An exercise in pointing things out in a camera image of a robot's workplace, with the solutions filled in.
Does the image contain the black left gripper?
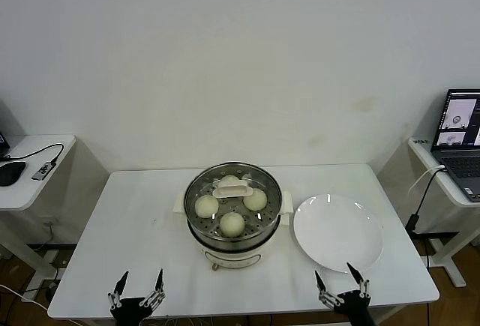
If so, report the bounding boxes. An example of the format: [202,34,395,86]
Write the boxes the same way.
[106,268,167,326]

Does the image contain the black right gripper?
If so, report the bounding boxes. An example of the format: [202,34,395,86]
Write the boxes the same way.
[313,262,380,326]

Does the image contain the glass lid with cream handle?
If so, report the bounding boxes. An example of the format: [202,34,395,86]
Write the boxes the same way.
[183,160,281,239]

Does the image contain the stainless steel steamer basket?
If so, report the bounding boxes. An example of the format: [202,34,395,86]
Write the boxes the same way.
[182,160,282,244]

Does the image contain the steel steamer pot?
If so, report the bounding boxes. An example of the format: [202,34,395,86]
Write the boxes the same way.
[171,190,293,273]

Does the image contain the white round plate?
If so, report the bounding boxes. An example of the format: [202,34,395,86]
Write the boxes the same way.
[292,193,384,274]

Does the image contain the white side table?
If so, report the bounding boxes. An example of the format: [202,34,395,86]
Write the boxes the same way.
[0,133,78,280]
[407,136,480,288]

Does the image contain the grey open laptop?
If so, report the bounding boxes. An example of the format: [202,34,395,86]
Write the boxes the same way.
[430,88,480,202]

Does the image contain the black computer mouse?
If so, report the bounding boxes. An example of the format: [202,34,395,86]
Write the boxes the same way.
[0,160,27,187]

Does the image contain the white cable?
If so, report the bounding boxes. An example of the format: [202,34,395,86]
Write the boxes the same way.
[406,164,446,196]

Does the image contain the usb hub with black cable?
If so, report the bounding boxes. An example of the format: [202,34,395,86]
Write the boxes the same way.
[0,142,65,182]

